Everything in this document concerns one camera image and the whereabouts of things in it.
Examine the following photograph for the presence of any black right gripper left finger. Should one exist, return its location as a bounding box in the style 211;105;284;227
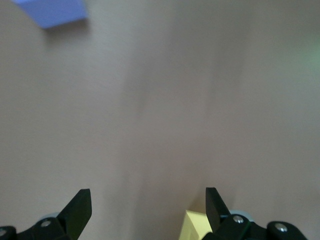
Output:
0;188;93;240

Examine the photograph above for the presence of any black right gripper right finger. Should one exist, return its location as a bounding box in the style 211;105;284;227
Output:
201;187;307;240

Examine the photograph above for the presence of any yellow foam block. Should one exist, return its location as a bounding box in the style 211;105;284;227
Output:
179;209;213;240

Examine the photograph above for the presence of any purple foam block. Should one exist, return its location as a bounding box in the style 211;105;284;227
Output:
11;0;90;31

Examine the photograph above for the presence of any brown table cover sheet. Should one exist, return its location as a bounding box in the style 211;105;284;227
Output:
0;0;320;240

